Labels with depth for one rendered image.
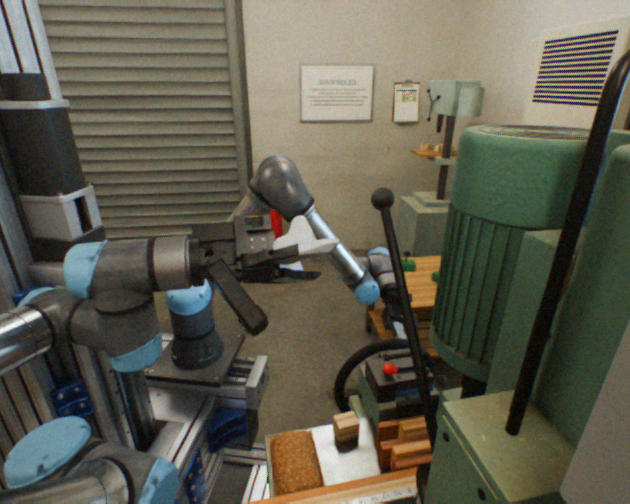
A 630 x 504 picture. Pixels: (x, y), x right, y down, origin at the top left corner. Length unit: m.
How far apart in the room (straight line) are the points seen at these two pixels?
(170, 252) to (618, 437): 0.47
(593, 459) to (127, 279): 0.49
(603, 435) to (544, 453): 0.10
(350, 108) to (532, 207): 3.10
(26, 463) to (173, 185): 3.02
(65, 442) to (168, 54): 3.04
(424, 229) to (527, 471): 2.60
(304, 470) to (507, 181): 0.58
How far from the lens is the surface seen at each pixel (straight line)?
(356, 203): 3.68
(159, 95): 3.49
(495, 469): 0.34
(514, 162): 0.44
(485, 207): 0.46
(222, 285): 0.52
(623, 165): 0.31
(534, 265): 0.43
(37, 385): 0.94
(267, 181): 0.98
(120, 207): 3.78
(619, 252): 0.31
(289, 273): 0.58
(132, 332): 0.58
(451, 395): 0.72
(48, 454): 0.75
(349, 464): 0.81
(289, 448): 0.79
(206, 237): 0.55
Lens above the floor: 1.56
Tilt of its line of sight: 24 degrees down
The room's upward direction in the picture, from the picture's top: straight up
